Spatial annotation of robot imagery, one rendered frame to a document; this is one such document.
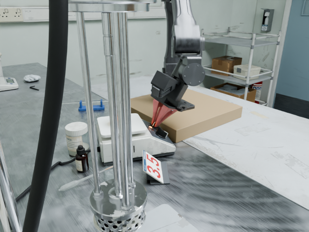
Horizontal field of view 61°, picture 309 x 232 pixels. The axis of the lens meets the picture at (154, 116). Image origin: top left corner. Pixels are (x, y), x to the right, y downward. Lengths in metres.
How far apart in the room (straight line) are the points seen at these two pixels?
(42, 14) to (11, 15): 0.20
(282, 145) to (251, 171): 0.19
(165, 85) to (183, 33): 0.15
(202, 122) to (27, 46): 1.55
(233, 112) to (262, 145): 0.19
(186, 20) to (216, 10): 2.47
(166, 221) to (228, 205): 0.14
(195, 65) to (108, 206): 0.43
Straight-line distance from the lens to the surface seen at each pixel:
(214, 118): 0.88
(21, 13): 2.04
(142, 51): 2.54
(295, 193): 0.67
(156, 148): 0.70
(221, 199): 0.60
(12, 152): 0.84
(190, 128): 0.81
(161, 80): 0.65
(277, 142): 0.87
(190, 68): 0.64
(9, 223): 0.28
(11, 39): 2.09
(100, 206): 0.31
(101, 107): 1.05
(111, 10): 0.21
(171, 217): 0.53
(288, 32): 3.59
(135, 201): 0.31
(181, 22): 0.74
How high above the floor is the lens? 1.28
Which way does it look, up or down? 23 degrees down
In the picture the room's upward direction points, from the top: straight up
